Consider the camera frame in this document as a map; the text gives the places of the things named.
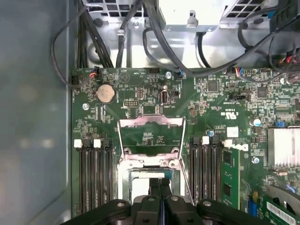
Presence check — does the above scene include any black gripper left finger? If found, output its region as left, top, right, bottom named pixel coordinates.
left=61, top=178, right=162, bottom=225

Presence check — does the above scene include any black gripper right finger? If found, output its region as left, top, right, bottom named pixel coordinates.
left=161, top=178, right=272, bottom=225

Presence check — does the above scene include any metal CPU socket cover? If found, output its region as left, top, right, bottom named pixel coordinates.
left=116, top=114, right=188, bottom=164

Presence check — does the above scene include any RAM slot with white latches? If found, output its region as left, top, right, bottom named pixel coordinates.
left=93, top=139, right=103, bottom=209
left=74, top=139, right=85, bottom=218
left=201, top=135, right=211, bottom=202
left=221, top=138, right=242, bottom=210

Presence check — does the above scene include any green RAM stick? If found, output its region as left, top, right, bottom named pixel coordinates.
left=221, top=148, right=241, bottom=210

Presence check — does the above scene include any blue board connector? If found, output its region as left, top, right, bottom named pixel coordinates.
left=248, top=198, right=257, bottom=218

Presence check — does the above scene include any white label sticker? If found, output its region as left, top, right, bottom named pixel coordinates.
left=226, top=126, right=239, bottom=138

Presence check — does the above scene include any green motherboard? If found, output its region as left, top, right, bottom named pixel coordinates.
left=70, top=67, right=300, bottom=225

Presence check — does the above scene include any green expansion card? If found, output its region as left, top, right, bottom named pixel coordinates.
left=262, top=182, right=300, bottom=225

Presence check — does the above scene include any silver internal USB port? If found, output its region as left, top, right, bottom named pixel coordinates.
left=160, top=84, right=169, bottom=105

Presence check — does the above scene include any silver finned heatsink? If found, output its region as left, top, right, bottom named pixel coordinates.
left=266, top=127, right=300, bottom=167

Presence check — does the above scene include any round silver coin battery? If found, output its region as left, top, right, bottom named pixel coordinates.
left=96, top=83, right=116, bottom=104

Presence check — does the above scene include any open metal PC case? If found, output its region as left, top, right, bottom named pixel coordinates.
left=0, top=0, right=279, bottom=225

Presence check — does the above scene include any thin wire locking lever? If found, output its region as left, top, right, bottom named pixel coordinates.
left=178, top=156, right=196, bottom=206

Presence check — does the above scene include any CPU socket with metal frame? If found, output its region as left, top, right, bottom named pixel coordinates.
left=116, top=153, right=188, bottom=206

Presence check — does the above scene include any thin black fan cable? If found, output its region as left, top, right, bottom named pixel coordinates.
left=51, top=7, right=102, bottom=89

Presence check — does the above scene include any dark cable with clamp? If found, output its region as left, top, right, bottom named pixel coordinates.
left=115, top=0, right=143, bottom=68

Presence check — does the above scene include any short black cable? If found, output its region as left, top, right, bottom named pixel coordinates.
left=197, top=31, right=213, bottom=69

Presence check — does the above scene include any thick black cable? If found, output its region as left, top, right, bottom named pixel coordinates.
left=142, top=0, right=300, bottom=75

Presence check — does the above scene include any looped black cable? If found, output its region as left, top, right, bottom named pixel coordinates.
left=142, top=27, right=165, bottom=64

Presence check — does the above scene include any black cable bundle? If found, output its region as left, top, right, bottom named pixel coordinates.
left=76, top=0, right=115, bottom=69

